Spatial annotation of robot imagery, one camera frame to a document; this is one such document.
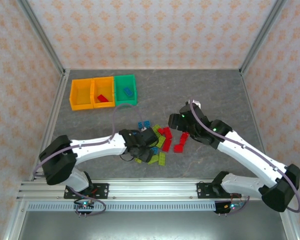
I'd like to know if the green plastic bin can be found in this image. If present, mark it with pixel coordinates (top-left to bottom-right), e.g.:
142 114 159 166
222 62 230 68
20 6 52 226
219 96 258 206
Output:
113 74 139 107

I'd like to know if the yellow plastic bin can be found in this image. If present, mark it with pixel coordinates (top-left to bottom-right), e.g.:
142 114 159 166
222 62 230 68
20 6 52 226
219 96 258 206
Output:
90 76 116 109
69 77 95 111

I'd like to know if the controller circuit board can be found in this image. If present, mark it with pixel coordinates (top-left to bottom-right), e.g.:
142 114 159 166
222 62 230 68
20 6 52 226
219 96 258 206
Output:
73 198 96 216
214 199 243 215

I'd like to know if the grey metal panel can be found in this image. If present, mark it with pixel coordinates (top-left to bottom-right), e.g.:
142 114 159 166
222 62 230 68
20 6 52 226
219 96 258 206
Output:
17 211 293 240

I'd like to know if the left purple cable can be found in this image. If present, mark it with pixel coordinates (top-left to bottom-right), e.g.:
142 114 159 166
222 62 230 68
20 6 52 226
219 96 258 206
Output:
32 103 145 217

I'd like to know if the purple cable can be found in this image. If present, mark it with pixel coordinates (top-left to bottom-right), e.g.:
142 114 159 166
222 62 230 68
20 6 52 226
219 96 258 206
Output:
188 98 300 215
32 103 145 217

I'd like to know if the wide aluminium mounting rail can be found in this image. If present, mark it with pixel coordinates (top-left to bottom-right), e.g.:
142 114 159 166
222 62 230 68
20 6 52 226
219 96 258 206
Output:
16 177 251 202

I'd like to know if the aluminium side rail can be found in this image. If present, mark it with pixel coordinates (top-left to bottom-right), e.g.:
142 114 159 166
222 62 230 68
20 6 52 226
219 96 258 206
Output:
29 69 71 181
239 69 268 157

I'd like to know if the slotted grey cable duct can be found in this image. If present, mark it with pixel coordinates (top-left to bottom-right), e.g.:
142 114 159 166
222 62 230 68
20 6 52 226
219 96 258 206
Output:
26 201 218 213

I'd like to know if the aluminium corner post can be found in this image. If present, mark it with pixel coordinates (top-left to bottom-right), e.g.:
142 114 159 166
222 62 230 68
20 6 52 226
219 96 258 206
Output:
16 0 67 77
239 0 290 77

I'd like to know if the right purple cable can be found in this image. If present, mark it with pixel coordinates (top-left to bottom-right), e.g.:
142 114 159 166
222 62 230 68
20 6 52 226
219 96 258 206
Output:
188 98 300 215

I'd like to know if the aluminium frame leg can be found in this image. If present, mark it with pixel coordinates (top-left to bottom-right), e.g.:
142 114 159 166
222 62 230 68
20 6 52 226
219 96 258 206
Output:
279 212 300 240
3 199 28 240

